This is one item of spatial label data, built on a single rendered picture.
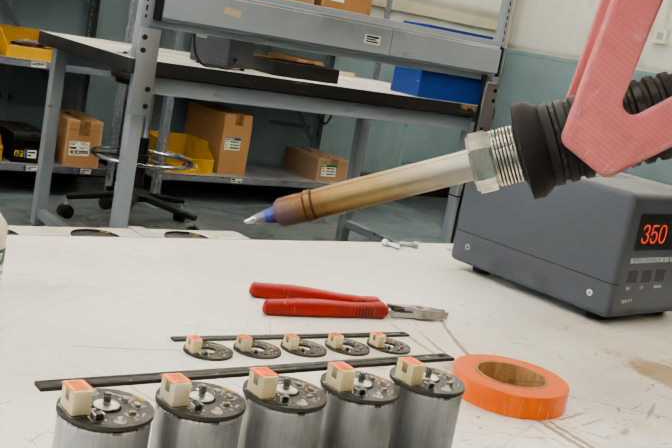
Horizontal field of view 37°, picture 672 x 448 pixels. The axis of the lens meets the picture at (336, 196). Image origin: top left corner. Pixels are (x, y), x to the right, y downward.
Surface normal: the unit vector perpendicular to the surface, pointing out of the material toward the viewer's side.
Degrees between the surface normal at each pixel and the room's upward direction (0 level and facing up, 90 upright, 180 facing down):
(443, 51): 90
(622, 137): 99
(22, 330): 0
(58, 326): 0
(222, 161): 90
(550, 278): 90
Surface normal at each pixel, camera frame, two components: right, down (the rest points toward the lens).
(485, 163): -0.16, 0.12
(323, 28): 0.58, 0.23
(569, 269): -0.75, -0.03
